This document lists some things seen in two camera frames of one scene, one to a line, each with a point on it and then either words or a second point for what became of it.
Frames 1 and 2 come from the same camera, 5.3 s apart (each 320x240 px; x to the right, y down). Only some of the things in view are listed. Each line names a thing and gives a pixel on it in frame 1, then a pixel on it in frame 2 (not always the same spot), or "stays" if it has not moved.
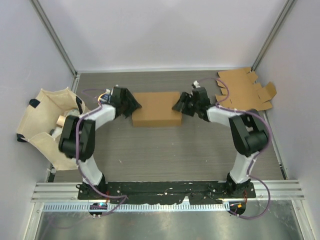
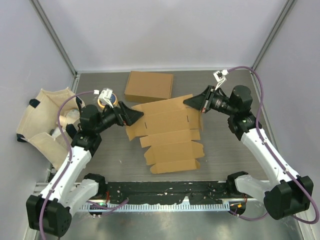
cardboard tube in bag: (60, 122) stays
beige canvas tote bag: (40, 116) stays
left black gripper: (134, 105) to (124, 115)
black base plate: (167, 192) stays
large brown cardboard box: (156, 110) to (144, 87)
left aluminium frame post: (55, 37) stays
